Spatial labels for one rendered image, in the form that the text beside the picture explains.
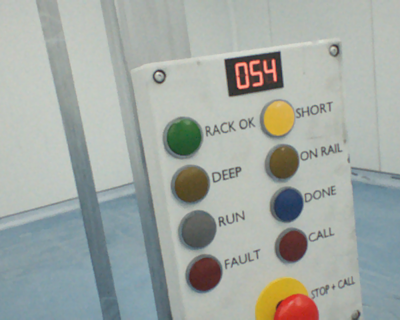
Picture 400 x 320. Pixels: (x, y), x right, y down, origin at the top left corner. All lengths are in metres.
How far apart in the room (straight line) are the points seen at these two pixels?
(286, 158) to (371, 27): 3.31
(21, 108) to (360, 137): 2.94
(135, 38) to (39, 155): 3.77
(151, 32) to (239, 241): 0.19
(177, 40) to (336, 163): 0.17
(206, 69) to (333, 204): 0.16
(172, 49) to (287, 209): 0.17
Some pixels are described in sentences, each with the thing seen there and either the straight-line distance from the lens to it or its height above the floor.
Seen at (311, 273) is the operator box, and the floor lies 0.91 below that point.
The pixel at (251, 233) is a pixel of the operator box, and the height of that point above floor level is 0.96.
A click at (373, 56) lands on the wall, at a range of 3.62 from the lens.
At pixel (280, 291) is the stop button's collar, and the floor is 0.90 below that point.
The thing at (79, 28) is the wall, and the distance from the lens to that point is 4.23.
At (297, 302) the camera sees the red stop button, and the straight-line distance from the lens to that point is 0.36.
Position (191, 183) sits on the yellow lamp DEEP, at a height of 1.01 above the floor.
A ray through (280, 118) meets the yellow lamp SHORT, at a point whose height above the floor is 1.05.
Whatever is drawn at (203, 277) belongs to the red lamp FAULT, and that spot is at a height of 0.94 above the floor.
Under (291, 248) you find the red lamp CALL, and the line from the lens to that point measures 0.36.
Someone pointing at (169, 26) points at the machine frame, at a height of 1.13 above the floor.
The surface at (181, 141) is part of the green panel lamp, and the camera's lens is 0.30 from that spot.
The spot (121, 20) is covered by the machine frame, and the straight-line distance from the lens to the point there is 0.36.
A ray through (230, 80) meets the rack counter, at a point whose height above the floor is 1.08.
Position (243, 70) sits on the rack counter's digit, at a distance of 0.32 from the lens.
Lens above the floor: 1.09
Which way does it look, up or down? 11 degrees down
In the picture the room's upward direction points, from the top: 8 degrees counter-clockwise
